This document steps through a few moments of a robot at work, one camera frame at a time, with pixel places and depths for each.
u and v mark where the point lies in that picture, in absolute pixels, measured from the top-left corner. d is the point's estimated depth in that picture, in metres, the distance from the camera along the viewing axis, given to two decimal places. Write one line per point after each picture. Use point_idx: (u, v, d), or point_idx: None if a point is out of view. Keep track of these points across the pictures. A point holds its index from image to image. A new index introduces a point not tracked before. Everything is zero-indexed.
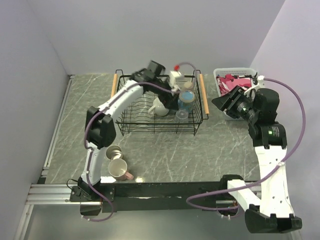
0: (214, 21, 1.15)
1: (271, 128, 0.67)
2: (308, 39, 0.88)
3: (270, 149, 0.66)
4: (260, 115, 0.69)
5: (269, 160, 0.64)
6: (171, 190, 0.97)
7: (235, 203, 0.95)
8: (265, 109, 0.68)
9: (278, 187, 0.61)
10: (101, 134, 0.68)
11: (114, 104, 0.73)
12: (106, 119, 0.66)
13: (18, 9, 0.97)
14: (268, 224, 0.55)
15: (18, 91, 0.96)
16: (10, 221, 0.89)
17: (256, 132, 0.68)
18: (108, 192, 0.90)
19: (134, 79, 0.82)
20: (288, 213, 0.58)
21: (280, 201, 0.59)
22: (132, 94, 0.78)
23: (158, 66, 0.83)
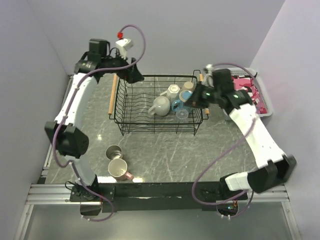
0: (213, 22, 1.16)
1: (235, 93, 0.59)
2: (308, 39, 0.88)
3: (241, 110, 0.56)
4: (221, 88, 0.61)
5: (244, 118, 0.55)
6: (171, 190, 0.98)
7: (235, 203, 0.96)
8: (222, 78, 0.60)
9: (261, 134, 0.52)
10: (73, 145, 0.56)
11: (72, 109, 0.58)
12: (70, 131, 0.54)
13: (18, 9, 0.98)
14: (269, 172, 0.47)
15: (19, 92, 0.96)
16: (10, 220, 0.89)
17: (225, 101, 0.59)
18: (108, 192, 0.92)
19: (80, 70, 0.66)
20: (281, 154, 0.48)
21: (270, 146, 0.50)
22: (86, 90, 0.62)
23: (100, 41, 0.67)
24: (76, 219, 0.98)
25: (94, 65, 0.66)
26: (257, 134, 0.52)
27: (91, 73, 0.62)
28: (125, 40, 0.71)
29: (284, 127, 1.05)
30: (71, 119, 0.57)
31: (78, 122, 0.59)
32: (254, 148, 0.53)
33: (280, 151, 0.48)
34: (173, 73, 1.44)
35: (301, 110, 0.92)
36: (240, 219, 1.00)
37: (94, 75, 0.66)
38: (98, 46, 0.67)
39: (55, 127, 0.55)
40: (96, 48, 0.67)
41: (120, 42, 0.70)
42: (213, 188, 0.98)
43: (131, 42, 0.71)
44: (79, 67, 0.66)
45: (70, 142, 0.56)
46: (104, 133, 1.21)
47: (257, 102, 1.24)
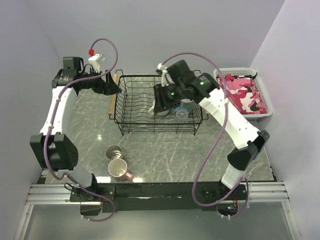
0: (213, 22, 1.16)
1: (199, 80, 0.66)
2: (307, 39, 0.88)
3: (210, 97, 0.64)
4: (183, 79, 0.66)
5: (216, 103, 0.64)
6: (171, 190, 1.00)
7: (235, 203, 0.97)
8: (180, 69, 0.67)
9: (236, 118, 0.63)
10: (63, 154, 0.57)
11: (57, 119, 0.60)
12: (59, 138, 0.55)
13: (18, 9, 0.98)
14: (251, 152, 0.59)
15: (19, 92, 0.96)
16: (10, 220, 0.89)
17: (192, 89, 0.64)
18: (108, 192, 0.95)
19: (58, 85, 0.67)
20: (257, 132, 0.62)
21: (246, 128, 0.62)
22: (67, 100, 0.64)
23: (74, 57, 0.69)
24: (76, 219, 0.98)
25: (72, 79, 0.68)
26: (233, 119, 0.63)
27: (69, 85, 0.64)
28: (97, 55, 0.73)
29: (283, 127, 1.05)
30: (57, 128, 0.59)
31: (64, 130, 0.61)
32: (233, 131, 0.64)
33: (254, 129, 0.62)
34: None
35: (301, 110, 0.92)
36: (240, 219, 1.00)
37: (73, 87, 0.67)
38: (72, 61, 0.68)
39: (42, 139, 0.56)
40: (71, 63, 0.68)
41: (92, 57, 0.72)
42: (213, 188, 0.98)
43: (102, 56, 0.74)
44: (56, 82, 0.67)
45: (60, 152, 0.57)
46: (104, 133, 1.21)
47: (257, 102, 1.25)
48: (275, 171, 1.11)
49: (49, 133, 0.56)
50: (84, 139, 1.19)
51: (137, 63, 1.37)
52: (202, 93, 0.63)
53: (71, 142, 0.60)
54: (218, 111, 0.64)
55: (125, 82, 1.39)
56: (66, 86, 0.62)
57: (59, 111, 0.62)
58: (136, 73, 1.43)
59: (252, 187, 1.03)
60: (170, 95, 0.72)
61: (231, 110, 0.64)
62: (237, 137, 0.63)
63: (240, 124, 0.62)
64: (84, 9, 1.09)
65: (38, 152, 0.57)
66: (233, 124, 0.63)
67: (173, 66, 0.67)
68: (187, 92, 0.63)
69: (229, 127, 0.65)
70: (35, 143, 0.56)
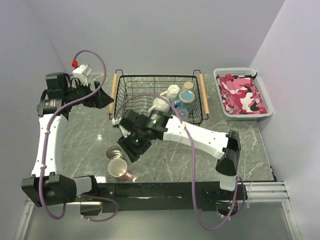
0: (213, 22, 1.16)
1: (151, 120, 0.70)
2: (308, 40, 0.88)
3: (168, 129, 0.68)
4: (138, 126, 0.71)
5: (176, 131, 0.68)
6: (171, 190, 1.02)
7: (235, 203, 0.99)
8: (130, 119, 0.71)
9: (201, 133, 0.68)
10: (60, 194, 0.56)
11: (49, 156, 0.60)
12: (54, 180, 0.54)
13: (18, 10, 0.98)
14: (231, 157, 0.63)
15: (19, 92, 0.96)
16: (10, 220, 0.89)
17: (150, 131, 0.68)
18: (108, 192, 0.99)
19: (45, 112, 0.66)
20: (226, 136, 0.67)
21: (214, 137, 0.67)
22: (57, 130, 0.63)
23: (58, 75, 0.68)
24: (76, 219, 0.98)
25: (59, 102, 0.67)
26: (199, 137, 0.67)
27: (58, 112, 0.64)
28: (81, 67, 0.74)
29: (283, 127, 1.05)
30: (50, 168, 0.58)
31: (58, 164, 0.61)
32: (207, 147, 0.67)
33: (221, 135, 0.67)
34: (173, 73, 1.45)
35: (301, 111, 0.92)
36: (240, 219, 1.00)
37: (62, 112, 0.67)
38: (57, 80, 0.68)
39: (35, 182, 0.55)
40: (56, 84, 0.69)
41: (77, 70, 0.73)
42: (213, 188, 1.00)
43: (88, 67, 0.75)
44: (42, 108, 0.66)
45: (57, 192, 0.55)
46: (104, 133, 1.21)
47: (257, 102, 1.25)
48: (275, 171, 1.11)
49: (42, 175, 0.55)
50: (84, 139, 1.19)
51: (137, 63, 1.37)
52: (160, 130, 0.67)
53: (66, 177, 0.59)
54: (183, 137, 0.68)
55: (125, 82, 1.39)
56: (55, 114, 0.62)
57: (50, 146, 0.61)
58: (136, 73, 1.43)
59: (252, 187, 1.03)
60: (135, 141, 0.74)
61: (192, 131, 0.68)
62: (212, 151, 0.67)
63: (207, 138, 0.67)
64: (84, 9, 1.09)
65: (33, 194, 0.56)
66: (202, 140, 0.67)
67: (124, 121, 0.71)
68: (148, 134, 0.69)
69: (199, 145, 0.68)
70: (28, 186, 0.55)
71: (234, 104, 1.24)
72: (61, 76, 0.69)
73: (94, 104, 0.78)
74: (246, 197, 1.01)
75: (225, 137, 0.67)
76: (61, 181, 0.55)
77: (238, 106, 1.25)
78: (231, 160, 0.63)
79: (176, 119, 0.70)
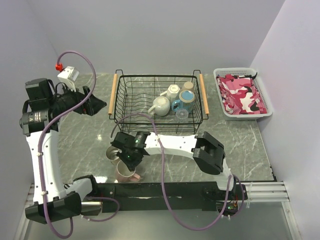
0: (214, 21, 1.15)
1: (135, 140, 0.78)
2: (308, 40, 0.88)
3: (146, 144, 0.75)
4: (126, 145, 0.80)
5: (153, 144, 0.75)
6: (171, 190, 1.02)
7: (235, 203, 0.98)
8: (120, 139, 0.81)
9: (172, 140, 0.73)
10: (67, 213, 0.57)
11: (48, 179, 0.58)
12: (60, 204, 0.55)
13: (17, 9, 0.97)
14: (201, 153, 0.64)
15: (18, 91, 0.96)
16: (9, 220, 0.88)
17: (136, 150, 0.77)
18: (108, 192, 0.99)
19: (31, 129, 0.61)
20: (195, 138, 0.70)
21: (184, 141, 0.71)
22: (50, 149, 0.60)
23: (40, 84, 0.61)
24: (76, 219, 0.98)
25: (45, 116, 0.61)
26: (170, 144, 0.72)
27: (47, 128, 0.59)
28: (67, 71, 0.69)
29: (283, 126, 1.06)
30: (52, 192, 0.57)
31: (60, 184, 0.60)
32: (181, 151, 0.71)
33: (190, 137, 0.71)
34: (173, 73, 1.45)
35: (301, 111, 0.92)
36: (240, 219, 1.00)
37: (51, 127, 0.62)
38: (39, 90, 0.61)
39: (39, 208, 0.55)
40: (39, 94, 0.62)
41: (62, 75, 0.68)
42: (213, 188, 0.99)
43: (74, 71, 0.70)
44: (27, 125, 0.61)
45: (64, 213, 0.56)
46: (104, 133, 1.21)
47: (257, 102, 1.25)
48: (275, 171, 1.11)
49: (45, 202, 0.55)
50: (84, 139, 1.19)
51: (137, 63, 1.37)
52: (140, 148, 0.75)
53: (70, 194, 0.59)
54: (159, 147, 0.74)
55: (125, 82, 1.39)
56: (44, 132, 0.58)
57: (47, 169, 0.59)
58: (136, 73, 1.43)
59: (252, 187, 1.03)
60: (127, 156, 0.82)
61: (165, 140, 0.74)
62: (186, 154, 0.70)
63: (178, 143, 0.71)
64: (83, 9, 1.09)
65: (39, 219, 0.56)
66: (174, 146, 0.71)
67: (114, 141, 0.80)
68: (135, 153, 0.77)
69: (174, 151, 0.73)
70: (34, 213, 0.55)
71: (234, 104, 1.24)
72: (43, 84, 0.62)
73: (84, 111, 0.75)
74: (246, 197, 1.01)
75: (195, 139, 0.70)
76: (67, 202, 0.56)
77: (238, 106, 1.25)
78: (199, 156, 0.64)
79: (153, 134, 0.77)
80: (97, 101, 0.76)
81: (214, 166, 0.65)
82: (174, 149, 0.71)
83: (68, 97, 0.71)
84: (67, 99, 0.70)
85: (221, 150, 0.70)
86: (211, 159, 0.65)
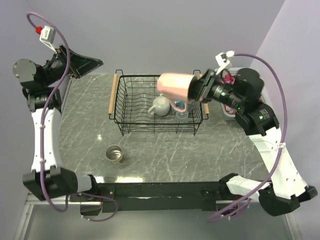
0: (214, 21, 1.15)
1: (259, 112, 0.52)
2: (307, 38, 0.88)
3: (266, 134, 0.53)
4: (247, 101, 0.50)
5: (270, 142, 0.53)
6: (171, 189, 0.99)
7: (235, 203, 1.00)
8: (251, 85, 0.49)
9: (287, 166, 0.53)
10: (64, 185, 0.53)
11: (47, 150, 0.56)
12: (56, 173, 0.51)
13: (17, 9, 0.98)
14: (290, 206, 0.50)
15: (17, 92, 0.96)
16: (10, 220, 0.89)
17: (246, 121, 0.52)
18: (108, 192, 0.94)
19: (37, 106, 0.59)
20: (304, 188, 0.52)
21: (294, 180, 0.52)
22: (52, 124, 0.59)
23: (33, 78, 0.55)
24: (76, 218, 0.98)
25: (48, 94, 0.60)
26: (285, 168, 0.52)
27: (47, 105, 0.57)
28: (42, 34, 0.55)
29: (283, 126, 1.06)
30: (50, 161, 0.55)
31: (59, 159, 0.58)
32: (275, 177, 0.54)
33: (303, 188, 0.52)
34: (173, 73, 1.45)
35: (301, 110, 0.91)
36: (240, 219, 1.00)
37: (54, 105, 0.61)
38: (34, 79, 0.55)
39: (36, 176, 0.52)
40: (34, 84, 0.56)
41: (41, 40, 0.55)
42: (214, 188, 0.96)
43: (49, 31, 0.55)
44: (33, 104, 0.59)
45: (61, 184, 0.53)
46: (104, 133, 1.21)
47: None
48: None
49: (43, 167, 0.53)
50: (84, 139, 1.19)
51: (137, 63, 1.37)
52: (259, 130, 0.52)
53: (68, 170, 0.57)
54: (270, 155, 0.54)
55: (125, 82, 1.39)
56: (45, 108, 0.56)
57: None
58: (136, 73, 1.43)
59: None
60: (221, 91, 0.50)
61: (285, 158, 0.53)
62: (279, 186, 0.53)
63: (289, 175, 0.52)
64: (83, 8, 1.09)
65: (34, 188, 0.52)
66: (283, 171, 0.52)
67: (246, 81, 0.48)
68: (241, 121, 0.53)
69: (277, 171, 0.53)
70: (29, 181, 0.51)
71: None
72: (32, 68, 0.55)
73: (74, 75, 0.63)
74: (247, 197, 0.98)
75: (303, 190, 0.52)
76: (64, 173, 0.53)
77: None
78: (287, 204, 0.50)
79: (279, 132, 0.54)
80: (86, 61, 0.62)
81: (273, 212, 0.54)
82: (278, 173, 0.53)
83: (58, 62, 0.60)
84: (58, 65, 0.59)
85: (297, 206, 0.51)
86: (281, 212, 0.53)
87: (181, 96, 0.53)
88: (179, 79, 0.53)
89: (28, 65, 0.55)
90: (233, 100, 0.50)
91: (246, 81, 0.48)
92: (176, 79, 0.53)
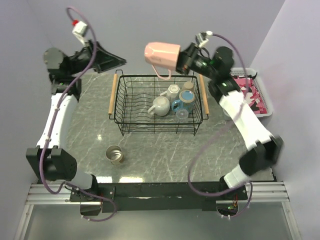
0: (214, 21, 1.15)
1: (225, 82, 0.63)
2: (308, 37, 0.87)
3: (229, 95, 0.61)
4: (216, 72, 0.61)
5: (234, 102, 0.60)
6: (171, 190, 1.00)
7: (235, 203, 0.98)
8: (224, 62, 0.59)
9: (249, 118, 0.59)
10: (62, 167, 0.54)
11: (54, 130, 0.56)
12: (57, 153, 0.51)
13: (17, 9, 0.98)
14: (257, 152, 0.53)
15: (18, 92, 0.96)
16: (10, 220, 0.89)
17: (214, 89, 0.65)
18: (108, 192, 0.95)
19: (58, 91, 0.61)
20: (268, 135, 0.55)
21: (258, 129, 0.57)
22: (67, 109, 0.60)
23: (59, 67, 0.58)
24: (76, 219, 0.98)
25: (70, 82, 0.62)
26: (246, 121, 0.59)
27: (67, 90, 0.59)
28: (77, 29, 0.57)
29: (283, 126, 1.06)
30: (55, 141, 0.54)
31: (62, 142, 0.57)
32: (242, 130, 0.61)
33: (267, 133, 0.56)
34: (173, 73, 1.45)
35: (302, 109, 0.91)
36: (240, 219, 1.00)
37: (73, 93, 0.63)
38: (59, 67, 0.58)
39: (38, 153, 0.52)
40: (58, 71, 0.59)
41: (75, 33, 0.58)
42: (213, 187, 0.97)
43: (85, 26, 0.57)
44: (56, 88, 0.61)
45: (59, 166, 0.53)
46: (104, 133, 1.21)
47: (257, 101, 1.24)
48: (275, 171, 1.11)
49: (46, 146, 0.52)
50: (84, 139, 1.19)
51: (137, 63, 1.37)
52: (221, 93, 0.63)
53: (69, 155, 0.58)
54: (235, 111, 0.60)
55: (125, 82, 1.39)
56: (64, 92, 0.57)
57: (59, 120, 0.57)
58: (136, 73, 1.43)
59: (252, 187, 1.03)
60: (203, 62, 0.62)
61: (246, 111, 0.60)
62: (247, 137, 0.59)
63: (252, 123, 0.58)
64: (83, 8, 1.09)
65: (34, 164, 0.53)
66: (245, 122, 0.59)
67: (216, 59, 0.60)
68: (212, 88, 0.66)
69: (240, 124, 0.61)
70: (31, 156, 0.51)
71: None
72: (59, 56, 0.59)
73: (96, 69, 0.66)
74: (246, 198, 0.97)
75: (268, 137, 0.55)
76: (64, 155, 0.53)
77: None
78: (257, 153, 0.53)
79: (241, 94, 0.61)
80: (110, 58, 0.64)
81: (253, 168, 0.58)
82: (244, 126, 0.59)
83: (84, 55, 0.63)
84: (84, 58, 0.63)
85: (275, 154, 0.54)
86: (261, 164, 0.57)
87: (172, 60, 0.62)
88: (170, 47, 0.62)
89: (56, 52, 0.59)
90: (211, 70, 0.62)
91: (220, 57, 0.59)
92: (168, 46, 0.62)
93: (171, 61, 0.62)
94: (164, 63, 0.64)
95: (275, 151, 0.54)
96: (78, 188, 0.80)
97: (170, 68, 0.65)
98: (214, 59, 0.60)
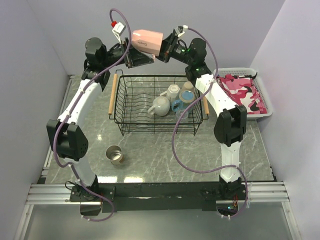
0: (213, 22, 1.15)
1: (198, 67, 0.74)
2: (308, 37, 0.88)
3: (201, 77, 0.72)
4: (193, 61, 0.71)
5: (205, 81, 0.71)
6: (171, 190, 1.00)
7: (235, 203, 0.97)
8: (199, 53, 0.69)
9: (218, 92, 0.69)
10: (73, 144, 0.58)
11: (75, 109, 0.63)
12: (72, 130, 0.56)
13: (18, 10, 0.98)
14: (224, 117, 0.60)
15: (18, 92, 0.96)
16: (10, 219, 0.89)
17: (189, 74, 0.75)
18: (108, 192, 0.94)
19: (87, 77, 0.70)
20: (234, 105, 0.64)
21: (225, 100, 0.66)
22: (91, 94, 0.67)
23: (95, 52, 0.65)
24: (76, 219, 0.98)
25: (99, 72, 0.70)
26: (216, 95, 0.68)
27: (95, 78, 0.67)
28: (116, 28, 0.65)
29: (283, 126, 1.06)
30: (74, 118, 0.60)
31: (79, 122, 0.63)
32: (214, 105, 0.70)
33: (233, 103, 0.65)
34: (173, 73, 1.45)
35: (301, 109, 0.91)
36: (240, 219, 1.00)
37: (99, 82, 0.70)
38: (95, 52, 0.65)
39: (57, 125, 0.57)
40: (94, 57, 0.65)
41: (114, 31, 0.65)
42: (213, 188, 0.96)
43: (124, 26, 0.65)
44: (86, 74, 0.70)
45: (71, 142, 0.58)
46: (104, 133, 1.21)
47: (257, 101, 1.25)
48: (275, 171, 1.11)
49: (65, 121, 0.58)
50: None
51: None
52: (194, 77, 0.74)
53: (83, 134, 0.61)
54: (205, 88, 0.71)
55: (125, 82, 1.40)
56: (92, 79, 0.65)
57: (81, 101, 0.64)
58: (136, 73, 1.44)
59: (252, 187, 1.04)
60: (181, 50, 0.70)
61: (217, 88, 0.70)
62: (217, 109, 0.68)
63: (220, 96, 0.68)
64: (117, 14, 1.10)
65: (51, 134, 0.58)
66: (215, 96, 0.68)
67: (193, 50, 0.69)
68: (187, 73, 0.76)
69: (212, 101, 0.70)
70: (50, 127, 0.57)
71: None
72: (98, 44, 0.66)
73: (128, 63, 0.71)
74: (245, 199, 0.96)
75: (233, 106, 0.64)
76: (78, 133, 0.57)
77: None
78: (221, 115, 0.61)
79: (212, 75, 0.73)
80: (141, 56, 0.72)
81: (224, 136, 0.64)
82: (214, 99, 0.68)
83: (119, 52, 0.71)
84: (118, 54, 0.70)
85: (241, 116, 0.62)
86: (230, 130, 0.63)
87: (156, 44, 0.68)
88: (154, 33, 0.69)
89: (97, 41, 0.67)
90: (188, 58, 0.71)
91: (195, 48, 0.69)
92: (151, 32, 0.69)
93: (156, 44, 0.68)
94: (149, 47, 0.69)
95: (240, 118, 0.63)
96: (79, 181, 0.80)
97: (155, 53, 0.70)
98: (190, 48, 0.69)
